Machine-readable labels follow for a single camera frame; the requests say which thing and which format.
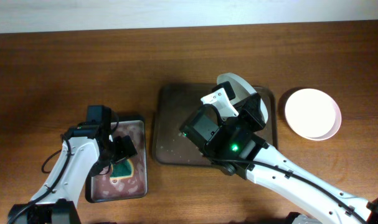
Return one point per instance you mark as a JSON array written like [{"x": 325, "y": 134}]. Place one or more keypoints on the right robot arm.
[{"x": 225, "y": 135}]

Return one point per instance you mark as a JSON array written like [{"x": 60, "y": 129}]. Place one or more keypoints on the pale green plate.
[{"x": 241, "y": 87}]

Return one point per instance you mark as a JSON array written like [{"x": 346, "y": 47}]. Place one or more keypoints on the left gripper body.
[{"x": 120, "y": 150}]

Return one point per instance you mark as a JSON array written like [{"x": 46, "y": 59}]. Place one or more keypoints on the green and yellow sponge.
[{"x": 122, "y": 170}]

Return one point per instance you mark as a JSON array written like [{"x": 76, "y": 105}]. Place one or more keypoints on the metal baking tray with water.
[{"x": 101, "y": 188}]

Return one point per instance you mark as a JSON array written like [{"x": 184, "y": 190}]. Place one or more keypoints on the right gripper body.
[{"x": 229, "y": 117}]

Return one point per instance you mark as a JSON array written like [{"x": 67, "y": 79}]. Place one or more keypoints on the pinkish white plate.
[{"x": 313, "y": 114}]

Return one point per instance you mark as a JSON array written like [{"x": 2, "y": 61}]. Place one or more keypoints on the brown plastic serving tray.
[{"x": 177, "y": 102}]

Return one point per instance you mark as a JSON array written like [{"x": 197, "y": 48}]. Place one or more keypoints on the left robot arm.
[{"x": 87, "y": 149}]

